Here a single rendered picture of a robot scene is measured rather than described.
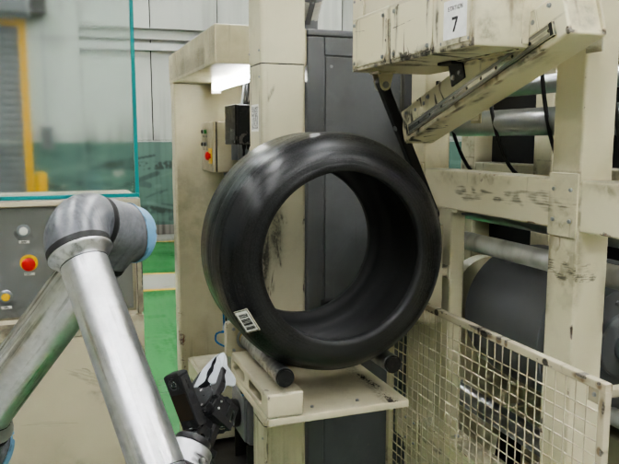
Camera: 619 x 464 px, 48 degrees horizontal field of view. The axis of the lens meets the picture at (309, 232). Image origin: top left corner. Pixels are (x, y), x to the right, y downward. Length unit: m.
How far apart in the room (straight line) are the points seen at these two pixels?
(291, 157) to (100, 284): 0.54
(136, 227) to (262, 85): 0.69
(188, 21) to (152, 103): 1.34
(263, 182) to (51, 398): 1.12
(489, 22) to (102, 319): 0.94
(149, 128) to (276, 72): 8.84
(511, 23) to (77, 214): 0.93
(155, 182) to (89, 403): 8.48
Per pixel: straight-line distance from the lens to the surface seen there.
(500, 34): 1.50
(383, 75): 1.97
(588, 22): 1.50
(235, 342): 1.94
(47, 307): 1.47
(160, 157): 10.67
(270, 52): 1.93
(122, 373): 1.17
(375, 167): 1.60
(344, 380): 1.90
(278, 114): 1.92
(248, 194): 1.53
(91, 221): 1.28
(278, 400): 1.65
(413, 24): 1.68
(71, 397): 2.33
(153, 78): 10.77
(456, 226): 2.12
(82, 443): 2.39
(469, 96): 1.71
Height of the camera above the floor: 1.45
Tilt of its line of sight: 8 degrees down
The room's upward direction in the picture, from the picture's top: straight up
